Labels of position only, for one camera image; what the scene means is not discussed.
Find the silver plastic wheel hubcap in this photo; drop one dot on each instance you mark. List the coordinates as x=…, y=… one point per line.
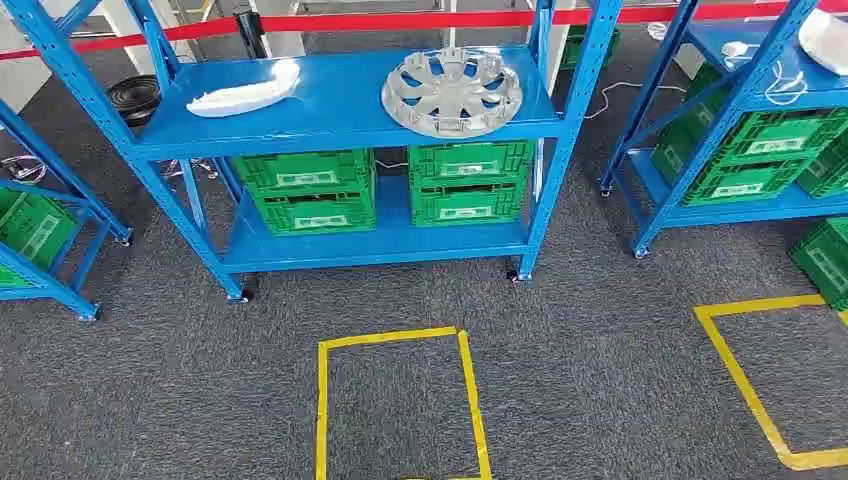
x=452, y=93

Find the green plastic crate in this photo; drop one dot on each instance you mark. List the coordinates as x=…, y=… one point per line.
x=470, y=159
x=318, y=213
x=775, y=136
x=735, y=182
x=825, y=262
x=580, y=50
x=467, y=205
x=33, y=232
x=305, y=166
x=828, y=172

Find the blue metal shelf rack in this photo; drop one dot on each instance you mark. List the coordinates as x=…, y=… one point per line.
x=729, y=119
x=89, y=202
x=344, y=106

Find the red barrier belt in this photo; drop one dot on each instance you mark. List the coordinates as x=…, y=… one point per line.
x=397, y=21

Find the white curved plastic part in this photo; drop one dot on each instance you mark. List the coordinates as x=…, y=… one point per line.
x=245, y=96

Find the black round stanchion base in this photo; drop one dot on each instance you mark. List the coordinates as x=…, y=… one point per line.
x=134, y=99

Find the white rounded plastic part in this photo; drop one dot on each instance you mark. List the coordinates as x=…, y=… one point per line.
x=828, y=43

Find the black stanchion post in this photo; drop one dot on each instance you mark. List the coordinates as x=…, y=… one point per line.
x=250, y=33

